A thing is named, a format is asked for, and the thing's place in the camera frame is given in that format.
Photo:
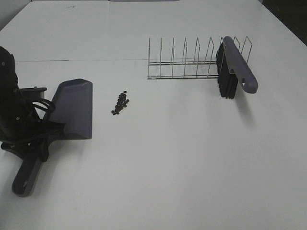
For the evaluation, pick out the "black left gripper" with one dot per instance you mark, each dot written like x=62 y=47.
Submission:
x=20 y=123

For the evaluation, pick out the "grey plastic dustpan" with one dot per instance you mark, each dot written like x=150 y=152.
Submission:
x=73 y=100

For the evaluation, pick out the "pile of coffee beans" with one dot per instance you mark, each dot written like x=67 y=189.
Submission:
x=122 y=103

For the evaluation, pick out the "grey brush black bristles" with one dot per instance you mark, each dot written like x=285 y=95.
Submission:
x=233 y=70

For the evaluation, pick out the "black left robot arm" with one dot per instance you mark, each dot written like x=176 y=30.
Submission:
x=8 y=77

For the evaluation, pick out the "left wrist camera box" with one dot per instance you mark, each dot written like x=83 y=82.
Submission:
x=34 y=93

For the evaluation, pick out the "chrome wire dish rack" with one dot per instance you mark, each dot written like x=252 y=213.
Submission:
x=184 y=61

